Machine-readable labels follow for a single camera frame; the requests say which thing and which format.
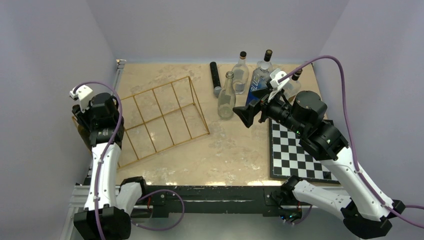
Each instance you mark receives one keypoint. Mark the black white chessboard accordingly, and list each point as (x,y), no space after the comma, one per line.
(288,158)

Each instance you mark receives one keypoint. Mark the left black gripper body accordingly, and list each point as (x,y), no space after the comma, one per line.
(87,118)

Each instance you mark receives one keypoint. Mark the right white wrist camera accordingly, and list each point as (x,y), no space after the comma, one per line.
(278,79)

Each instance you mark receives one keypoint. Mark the gold wire wine rack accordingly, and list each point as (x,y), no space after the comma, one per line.
(159,119)

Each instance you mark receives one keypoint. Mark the clear bottle dark label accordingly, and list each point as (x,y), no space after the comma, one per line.
(227,98)

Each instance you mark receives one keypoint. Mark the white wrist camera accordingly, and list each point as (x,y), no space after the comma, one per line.
(278,79)
(83,94)

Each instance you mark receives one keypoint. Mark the black handheld microphone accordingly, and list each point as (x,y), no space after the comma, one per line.
(215,78)

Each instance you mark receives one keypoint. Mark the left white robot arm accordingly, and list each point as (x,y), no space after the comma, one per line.
(107,210)

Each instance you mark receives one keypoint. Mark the clear round glass bottle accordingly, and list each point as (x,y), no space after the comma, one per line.
(240,74)

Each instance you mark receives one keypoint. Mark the blue square bottle silver cap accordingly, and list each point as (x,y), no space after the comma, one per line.
(258,81)

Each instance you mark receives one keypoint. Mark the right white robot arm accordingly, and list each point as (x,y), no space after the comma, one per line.
(364,213)

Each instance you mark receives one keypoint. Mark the clear square bottle gold label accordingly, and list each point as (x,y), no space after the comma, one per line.
(293,86)

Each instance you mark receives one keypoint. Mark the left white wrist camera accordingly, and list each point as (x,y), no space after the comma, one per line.
(83,94)

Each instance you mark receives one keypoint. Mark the clear bottle round emblem label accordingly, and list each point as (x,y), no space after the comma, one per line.
(266,61)

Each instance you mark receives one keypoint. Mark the green wine bottle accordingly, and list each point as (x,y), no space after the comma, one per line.
(84,134)

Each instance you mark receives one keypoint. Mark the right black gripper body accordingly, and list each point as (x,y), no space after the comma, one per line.
(280,111)

